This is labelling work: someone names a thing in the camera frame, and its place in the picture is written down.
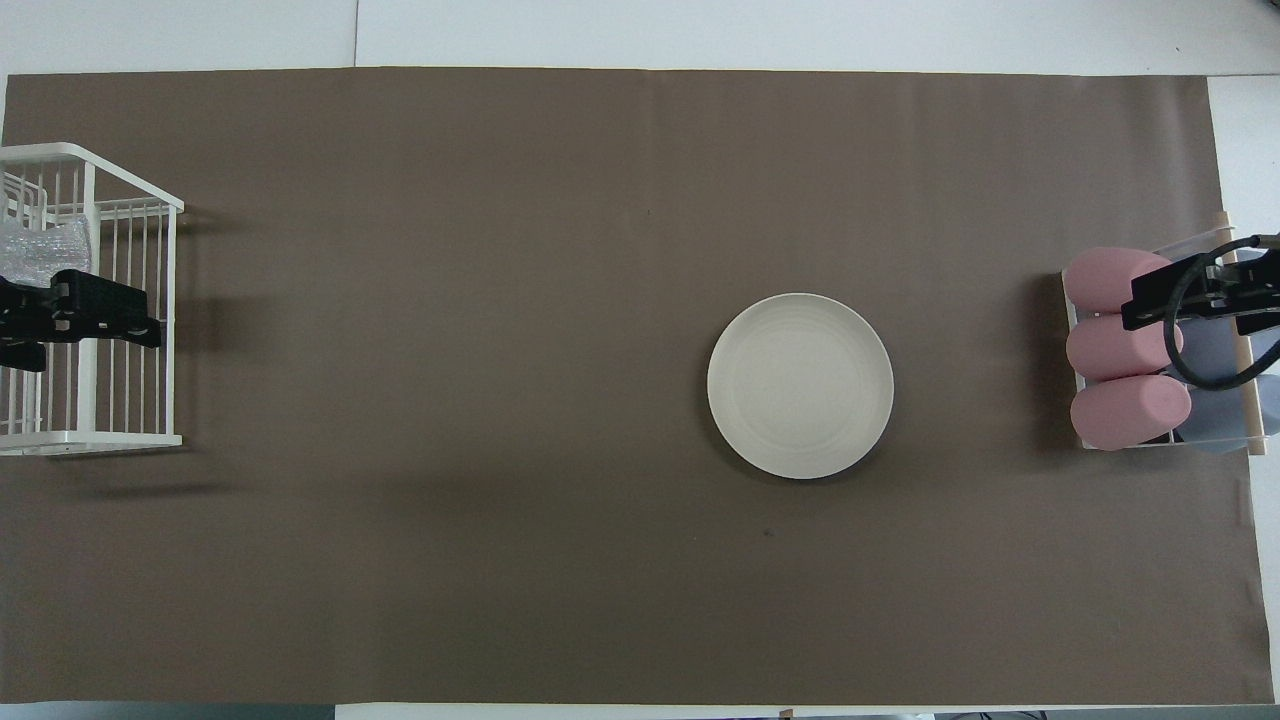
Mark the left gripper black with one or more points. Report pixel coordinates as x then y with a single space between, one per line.
25 310

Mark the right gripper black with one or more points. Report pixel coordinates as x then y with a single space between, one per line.
1250 285

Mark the silver mesh sponge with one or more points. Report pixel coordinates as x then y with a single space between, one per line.
40 250

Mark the white round plate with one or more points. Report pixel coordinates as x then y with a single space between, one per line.
800 385

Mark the blue plastic cup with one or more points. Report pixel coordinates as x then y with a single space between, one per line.
1215 425
1215 350

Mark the pink plastic cup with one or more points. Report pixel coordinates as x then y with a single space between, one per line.
1110 350
1100 280
1130 412

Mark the wooden cup holder rack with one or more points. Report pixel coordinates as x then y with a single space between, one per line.
1252 410

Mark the brown paper table mat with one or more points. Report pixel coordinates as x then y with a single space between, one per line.
500 400

